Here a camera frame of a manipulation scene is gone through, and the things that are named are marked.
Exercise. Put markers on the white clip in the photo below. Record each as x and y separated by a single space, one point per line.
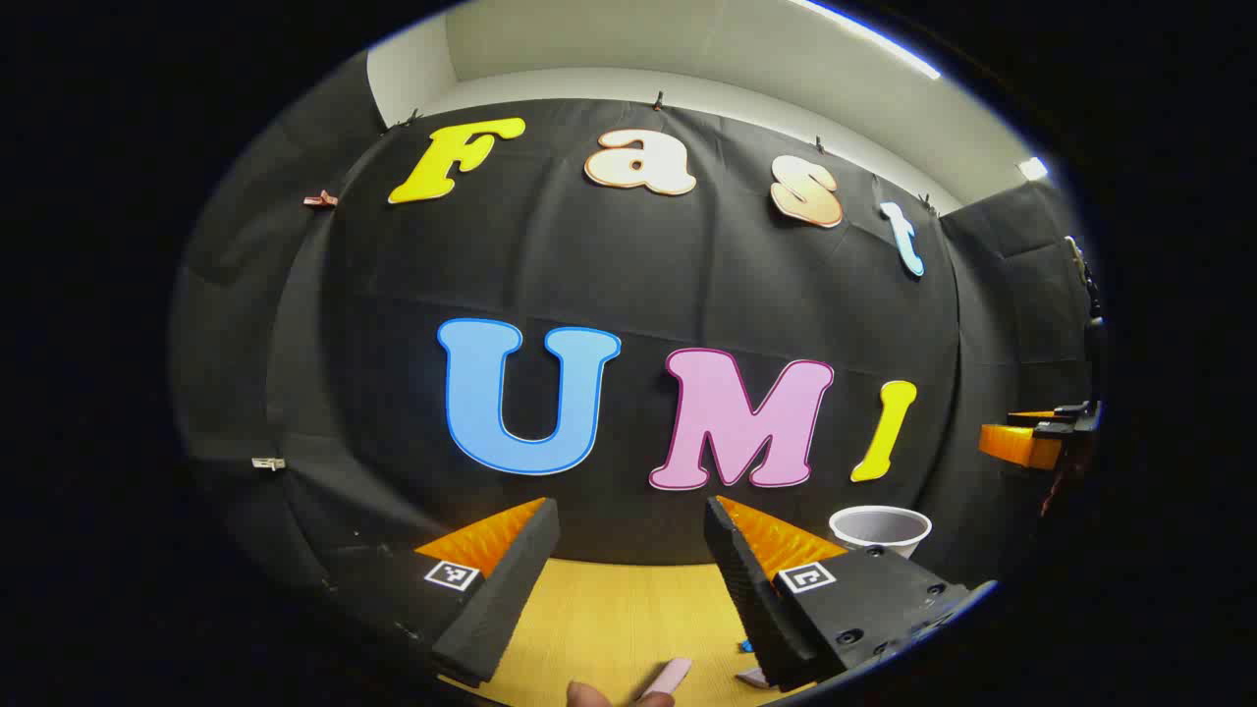
267 462

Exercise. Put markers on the small pink broom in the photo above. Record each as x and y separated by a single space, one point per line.
670 676

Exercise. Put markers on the wooden desktop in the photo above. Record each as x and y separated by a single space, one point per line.
609 619

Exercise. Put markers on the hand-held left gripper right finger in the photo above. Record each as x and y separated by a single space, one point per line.
751 599

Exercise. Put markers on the white ribbed garbage bin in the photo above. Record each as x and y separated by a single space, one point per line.
879 530

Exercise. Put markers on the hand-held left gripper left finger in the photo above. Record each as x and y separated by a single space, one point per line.
496 599

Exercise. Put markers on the small ceiling light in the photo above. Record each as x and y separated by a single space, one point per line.
1033 169

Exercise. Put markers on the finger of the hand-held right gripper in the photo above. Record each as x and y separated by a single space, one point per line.
1051 416
1021 444

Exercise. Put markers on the red clip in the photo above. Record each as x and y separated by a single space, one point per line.
319 200

